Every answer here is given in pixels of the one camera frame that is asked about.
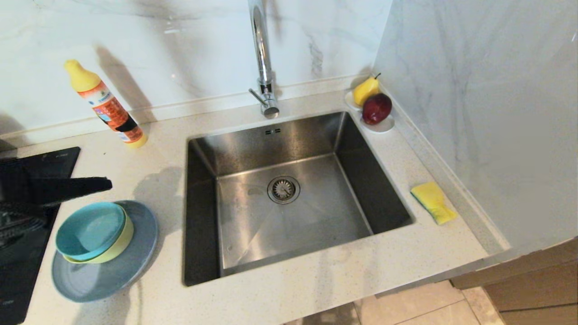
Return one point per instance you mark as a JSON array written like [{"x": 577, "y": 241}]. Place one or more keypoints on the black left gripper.
[{"x": 16, "y": 192}]

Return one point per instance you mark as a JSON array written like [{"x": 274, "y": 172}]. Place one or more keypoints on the orange dish soap bottle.
[{"x": 108, "y": 108}]

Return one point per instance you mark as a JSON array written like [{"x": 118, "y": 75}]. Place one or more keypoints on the stainless steel sink basin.
[{"x": 253, "y": 234}]

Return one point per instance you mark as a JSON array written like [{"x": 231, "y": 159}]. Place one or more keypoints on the metal sink drain strainer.
[{"x": 283, "y": 189}]

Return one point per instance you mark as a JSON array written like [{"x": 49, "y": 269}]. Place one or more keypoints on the yellow and green sponge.
[{"x": 432, "y": 201}]

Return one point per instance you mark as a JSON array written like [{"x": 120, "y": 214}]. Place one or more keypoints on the black induction cooktop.
[{"x": 54, "y": 162}]

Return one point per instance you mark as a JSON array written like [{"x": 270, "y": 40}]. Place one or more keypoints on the teal bowl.
[{"x": 90, "y": 230}]

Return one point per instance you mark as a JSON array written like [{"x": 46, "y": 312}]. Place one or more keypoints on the yellow-green bowl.
[{"x": 123, "y": 243}]

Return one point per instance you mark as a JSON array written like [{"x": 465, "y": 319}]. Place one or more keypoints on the blue-grey plate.
[{"x": 106, "y": 284}]

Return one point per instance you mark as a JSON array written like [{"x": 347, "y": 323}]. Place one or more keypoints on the chrome kitchen faucet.
[{"x": 264, "y": 67}]

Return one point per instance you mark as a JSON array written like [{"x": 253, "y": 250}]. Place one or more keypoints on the small white dish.
[
  {"x": 350, "y": 101},
  {"x": 384, "y": 127}
]

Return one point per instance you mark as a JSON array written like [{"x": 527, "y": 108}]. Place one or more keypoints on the yellow pear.
[{"x": 365, "y": 91}]

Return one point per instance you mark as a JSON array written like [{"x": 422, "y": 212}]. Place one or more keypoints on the dark red apple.
[{"x": 377, "y": 109}]

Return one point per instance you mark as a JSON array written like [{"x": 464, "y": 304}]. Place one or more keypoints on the beige wooden cabinet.
[{"x": 533, "y": 284}]

